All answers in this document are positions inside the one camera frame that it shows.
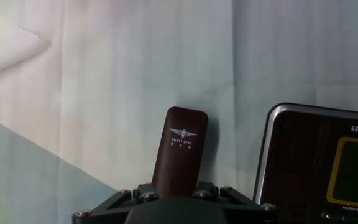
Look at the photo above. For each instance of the blue green patterned tablecloth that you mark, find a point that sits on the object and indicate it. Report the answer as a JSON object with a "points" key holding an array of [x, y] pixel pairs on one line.
{"points": [[104, 77]]}

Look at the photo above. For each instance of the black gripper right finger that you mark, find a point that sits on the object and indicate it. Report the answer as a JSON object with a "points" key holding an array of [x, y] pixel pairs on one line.
{"points": [[247, 213]]}

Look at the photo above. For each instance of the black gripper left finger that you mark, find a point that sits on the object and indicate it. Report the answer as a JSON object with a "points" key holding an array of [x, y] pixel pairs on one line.
{"points": [[104, 213]]}

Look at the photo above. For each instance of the maroon telephone handset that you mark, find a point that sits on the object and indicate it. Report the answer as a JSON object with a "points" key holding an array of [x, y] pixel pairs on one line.
{"points": [[179, 155]]}

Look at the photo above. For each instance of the maroon telephone base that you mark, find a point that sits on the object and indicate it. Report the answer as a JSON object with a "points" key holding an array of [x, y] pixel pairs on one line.
{"points": [[303, 161]]}

